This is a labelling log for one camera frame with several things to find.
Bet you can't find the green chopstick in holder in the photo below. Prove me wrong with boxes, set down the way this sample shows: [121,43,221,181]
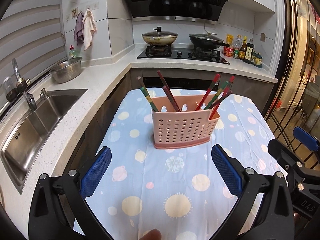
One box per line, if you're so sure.
[137,76,158,112]

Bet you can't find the small condiment jars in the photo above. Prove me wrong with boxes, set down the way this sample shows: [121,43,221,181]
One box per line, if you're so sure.
[251,51,263,68]

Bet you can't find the white window blinds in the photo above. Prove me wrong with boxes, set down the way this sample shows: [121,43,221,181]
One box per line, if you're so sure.
[1,0,67,80]

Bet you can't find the beige wok with lid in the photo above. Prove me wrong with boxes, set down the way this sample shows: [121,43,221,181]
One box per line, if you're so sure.
[142,27,178,46]

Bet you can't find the steel mixing bowl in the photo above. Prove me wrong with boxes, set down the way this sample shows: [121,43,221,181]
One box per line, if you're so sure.
[49,57,82,83]

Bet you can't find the chrome kitchen faucet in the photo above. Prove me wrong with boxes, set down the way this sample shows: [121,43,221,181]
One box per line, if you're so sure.
[2,58,37,112]

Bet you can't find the dark soy sauce bottle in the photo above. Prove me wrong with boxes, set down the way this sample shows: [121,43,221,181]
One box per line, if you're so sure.
[243,39,254,64]

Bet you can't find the dark red long chopstick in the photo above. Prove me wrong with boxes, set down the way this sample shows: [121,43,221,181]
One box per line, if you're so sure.
[206,90,232,109]

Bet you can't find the white hanging towel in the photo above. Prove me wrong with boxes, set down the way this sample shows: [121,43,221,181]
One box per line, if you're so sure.
[82,9,97,50]

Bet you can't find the soap dispenser pump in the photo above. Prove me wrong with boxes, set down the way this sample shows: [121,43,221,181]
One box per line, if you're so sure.
[40,88,48,100]

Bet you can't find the brown purple chopstick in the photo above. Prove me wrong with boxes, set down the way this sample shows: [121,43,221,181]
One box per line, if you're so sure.
[199,80,227,111]

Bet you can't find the person's left hand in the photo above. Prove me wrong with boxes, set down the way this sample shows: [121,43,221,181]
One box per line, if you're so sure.
[140,229,162,240]

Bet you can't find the black wok with lid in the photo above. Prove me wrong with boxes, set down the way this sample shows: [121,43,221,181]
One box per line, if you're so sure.
[189,32,230,50]

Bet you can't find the pink perforated utensil holder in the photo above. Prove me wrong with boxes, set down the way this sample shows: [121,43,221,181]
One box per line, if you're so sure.
[152,94,220,150]

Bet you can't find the person's right hand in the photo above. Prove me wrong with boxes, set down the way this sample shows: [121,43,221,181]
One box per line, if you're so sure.
[294,212,320,240]

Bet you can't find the green dish soap bottle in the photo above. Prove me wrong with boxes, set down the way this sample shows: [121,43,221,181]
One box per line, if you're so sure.
[69,45,79,59]

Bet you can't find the brown sauce bottle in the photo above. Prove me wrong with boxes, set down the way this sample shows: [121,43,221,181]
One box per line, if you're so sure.
[238,36,247,60]

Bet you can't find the black gas stove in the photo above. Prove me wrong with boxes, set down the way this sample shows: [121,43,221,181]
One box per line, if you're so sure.
[137,45,230,64]

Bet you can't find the red chopstick with pattern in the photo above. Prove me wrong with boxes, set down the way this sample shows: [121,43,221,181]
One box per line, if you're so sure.
[209,75,235,120]

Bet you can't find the light blue patterned tablecloth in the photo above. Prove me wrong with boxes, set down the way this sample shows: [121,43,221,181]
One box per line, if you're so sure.
[86,89,280,239]

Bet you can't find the clear plastic bottle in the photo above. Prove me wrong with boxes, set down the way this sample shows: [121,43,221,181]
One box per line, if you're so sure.
[233,35,242,59]

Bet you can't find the purple hanging cloth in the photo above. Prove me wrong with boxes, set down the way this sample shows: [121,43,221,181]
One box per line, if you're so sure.
[74,12,84,46]

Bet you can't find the dark maroon chopstick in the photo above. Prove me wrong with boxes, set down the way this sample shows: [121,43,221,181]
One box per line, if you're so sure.
[157,70,181,112]
[162,86,180,112]

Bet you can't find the stainless steel sink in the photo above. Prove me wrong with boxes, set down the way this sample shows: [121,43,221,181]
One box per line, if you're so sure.
[1,89,87,194]

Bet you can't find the yellow seasoning packet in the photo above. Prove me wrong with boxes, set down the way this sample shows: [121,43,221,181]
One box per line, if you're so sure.
[226,34,234,45]

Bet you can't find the red instant noodle cup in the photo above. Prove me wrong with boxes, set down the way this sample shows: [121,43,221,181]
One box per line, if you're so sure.
[223,46,234,57]

